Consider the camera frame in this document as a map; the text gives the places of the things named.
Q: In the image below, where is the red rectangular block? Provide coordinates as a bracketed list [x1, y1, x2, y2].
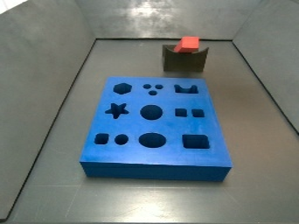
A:
[173, 36, 200, 53]

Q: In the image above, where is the blue foam shape board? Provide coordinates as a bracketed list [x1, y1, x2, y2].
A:
[78, 77, 232, 181]

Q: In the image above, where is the black curved fixture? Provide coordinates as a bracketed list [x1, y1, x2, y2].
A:
[162, 45, 209, 72]

